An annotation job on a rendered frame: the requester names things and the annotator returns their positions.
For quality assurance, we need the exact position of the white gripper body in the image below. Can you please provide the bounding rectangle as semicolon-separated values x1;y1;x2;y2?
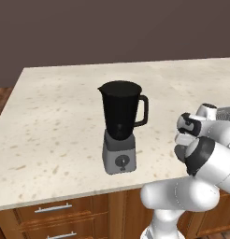
174;133;198;147

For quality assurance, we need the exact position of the black jug grey base blender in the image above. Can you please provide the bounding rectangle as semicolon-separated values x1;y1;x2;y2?
97;79;150;176

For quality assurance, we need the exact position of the grey metal sink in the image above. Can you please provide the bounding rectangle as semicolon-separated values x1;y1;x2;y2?
216;105;230;122

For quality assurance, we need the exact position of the wooden cupboard door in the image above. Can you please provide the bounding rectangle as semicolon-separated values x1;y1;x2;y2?
196;191;230;237

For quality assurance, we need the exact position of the wooden drawer front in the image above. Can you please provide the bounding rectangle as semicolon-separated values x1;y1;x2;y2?
14;196;93;223
21;212;109;239

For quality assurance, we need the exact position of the silver drawer handle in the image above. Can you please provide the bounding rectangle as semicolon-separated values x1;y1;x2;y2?
34;203;73;214
46;231;78;239

